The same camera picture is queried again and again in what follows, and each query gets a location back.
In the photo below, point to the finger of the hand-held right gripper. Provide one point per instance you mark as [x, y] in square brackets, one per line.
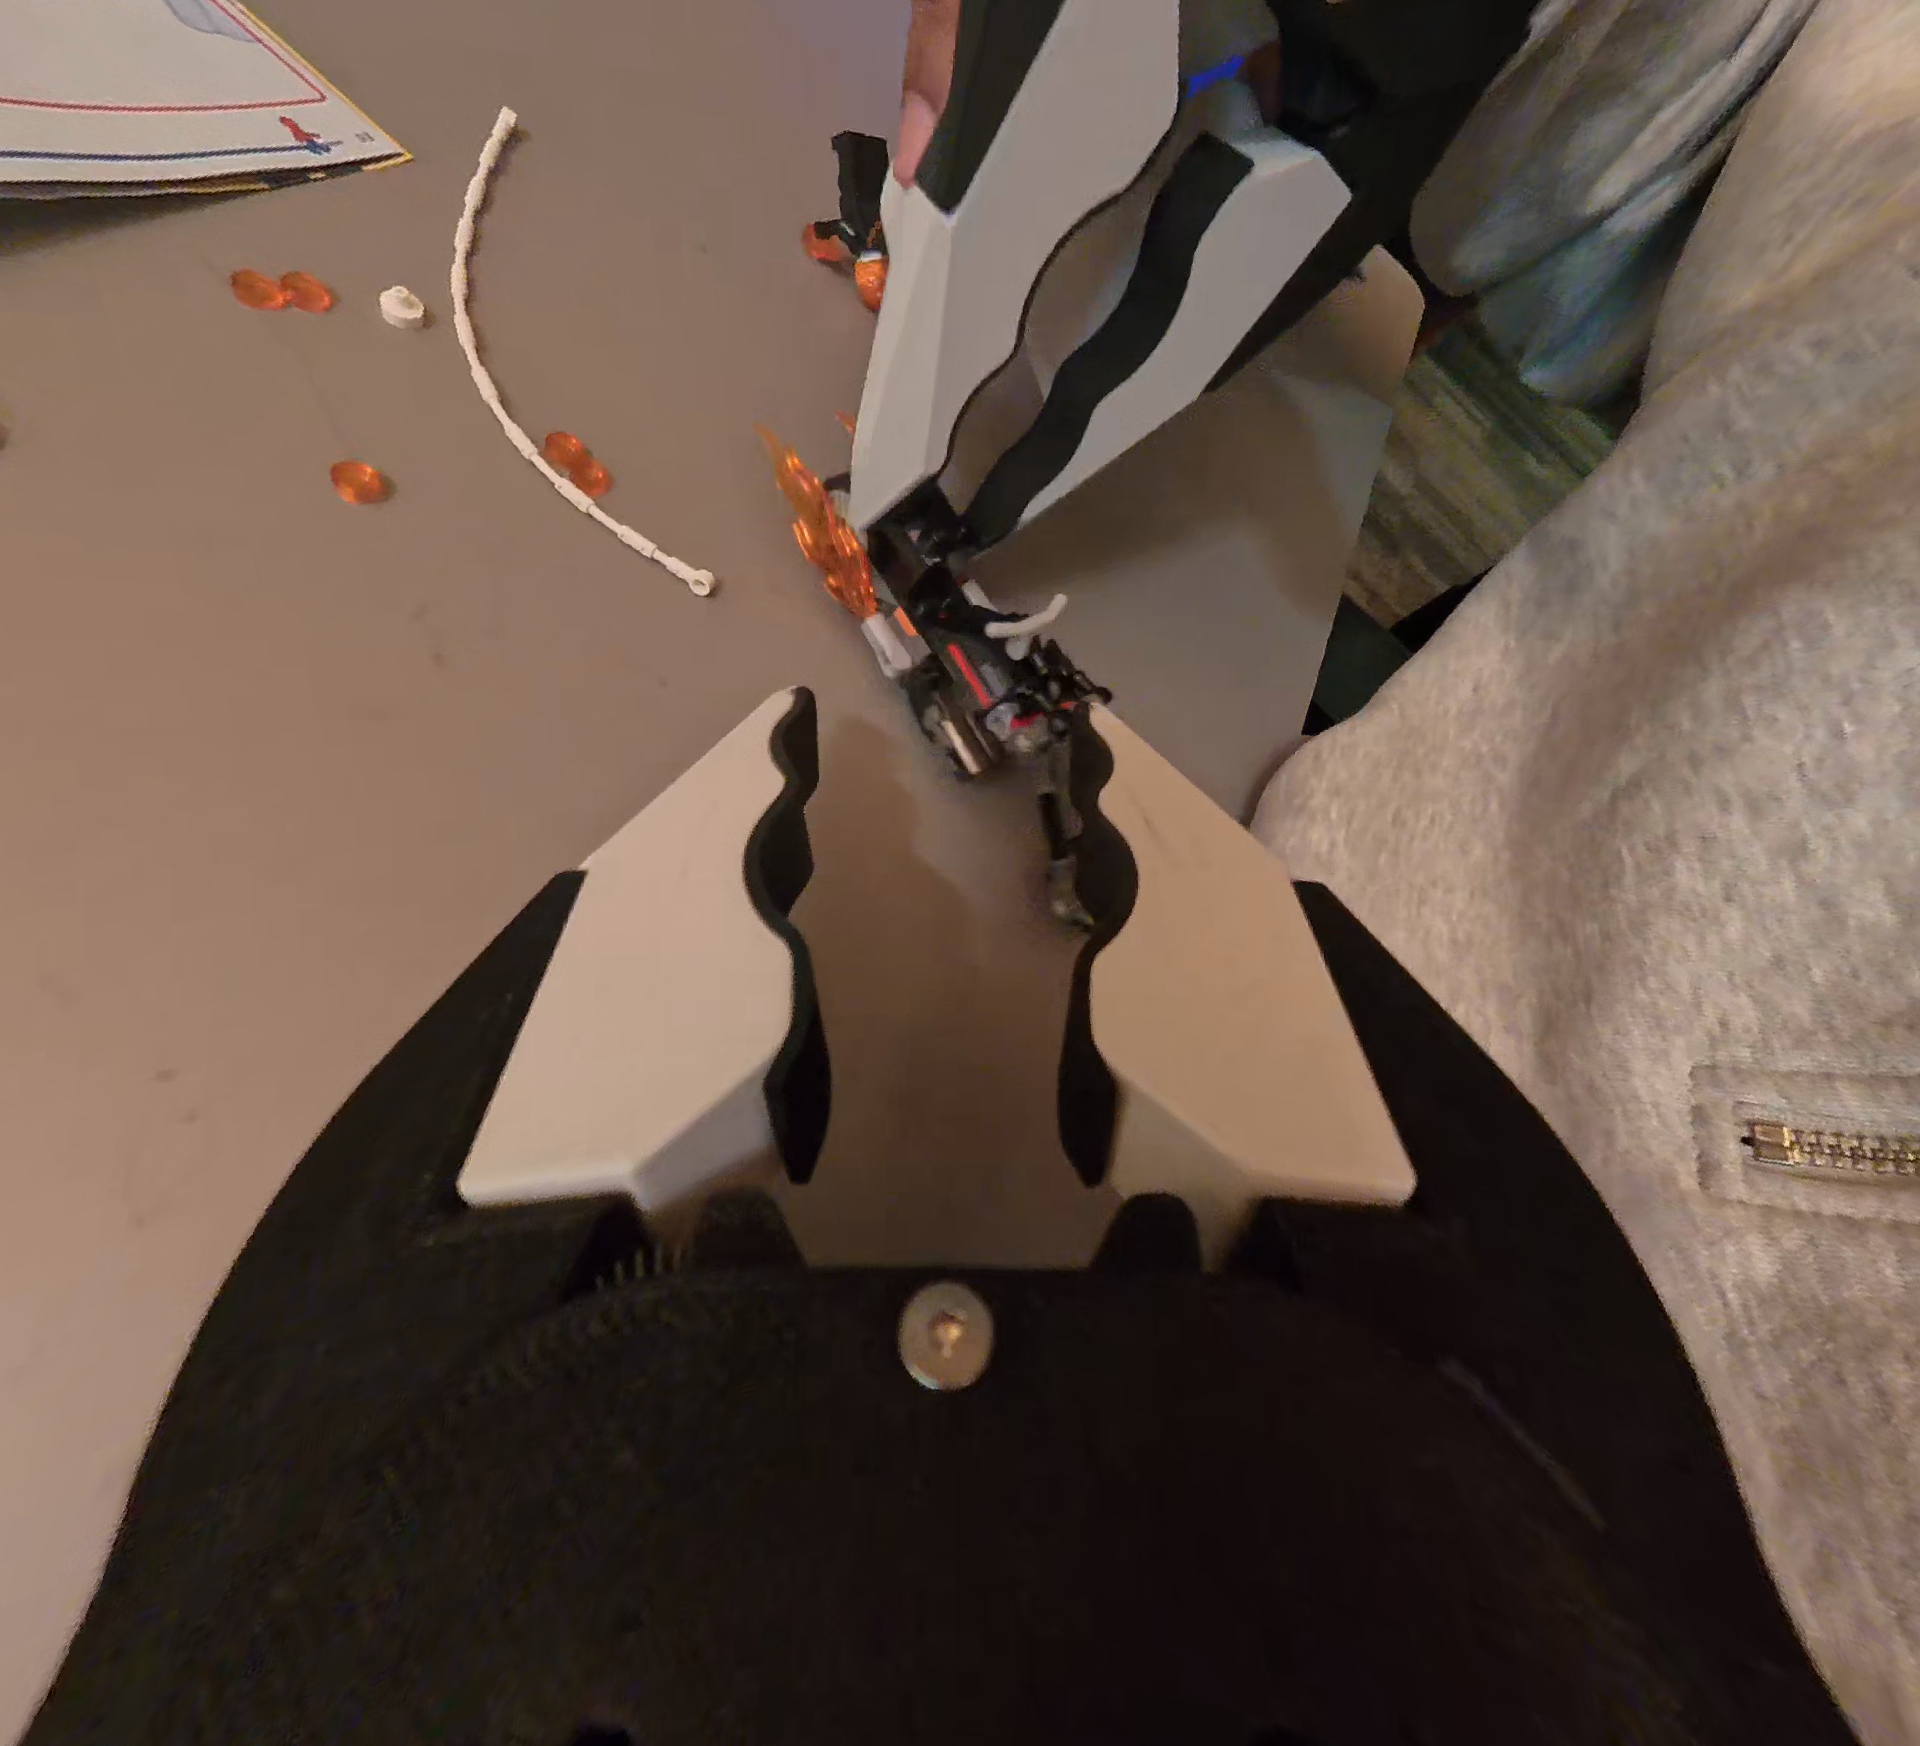
[1036, 98]
[1275, 216]

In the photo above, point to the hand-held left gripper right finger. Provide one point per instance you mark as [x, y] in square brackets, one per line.
[1244, 1041]

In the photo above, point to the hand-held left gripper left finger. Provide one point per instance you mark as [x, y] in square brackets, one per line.
[629, 1026]

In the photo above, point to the black lego motorcycle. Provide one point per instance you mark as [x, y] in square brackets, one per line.
[975, 680]

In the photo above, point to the orange round lego stud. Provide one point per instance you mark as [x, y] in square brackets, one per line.
[564, 451]
[255, 291]
[361, 482]
[309, 292]
[588, 477]

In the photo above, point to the person's right forearm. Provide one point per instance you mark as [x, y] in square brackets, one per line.
[1635, 98]

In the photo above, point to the black flame-footed lego minifigure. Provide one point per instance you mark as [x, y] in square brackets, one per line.
[854, 180]

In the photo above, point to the white round lego stud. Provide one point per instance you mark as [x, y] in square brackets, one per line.
[401, 307]

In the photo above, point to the lego instruction booklet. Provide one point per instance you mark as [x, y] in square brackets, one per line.
[150, 81]

